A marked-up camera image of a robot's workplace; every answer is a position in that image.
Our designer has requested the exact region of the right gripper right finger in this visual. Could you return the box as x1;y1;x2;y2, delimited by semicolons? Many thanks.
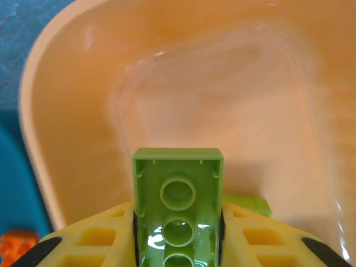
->
218;201;352;267

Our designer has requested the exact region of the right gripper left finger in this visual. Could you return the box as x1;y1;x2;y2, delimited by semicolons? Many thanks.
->
16;201;140;267

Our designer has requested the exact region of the orange plastic bin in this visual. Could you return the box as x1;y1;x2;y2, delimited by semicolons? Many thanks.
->
18;0;356;267

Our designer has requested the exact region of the small green lego brick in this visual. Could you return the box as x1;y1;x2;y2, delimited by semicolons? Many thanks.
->
222;194;273;219

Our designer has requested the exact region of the long green lego brick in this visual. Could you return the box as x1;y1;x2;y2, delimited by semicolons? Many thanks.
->
131;147;225;267

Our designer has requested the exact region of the teal plastic bin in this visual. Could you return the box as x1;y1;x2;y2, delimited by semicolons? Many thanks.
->
0;110;55;243

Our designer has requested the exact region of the orange lego brick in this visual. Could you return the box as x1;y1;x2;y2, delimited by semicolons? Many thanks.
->
0;229;39;264

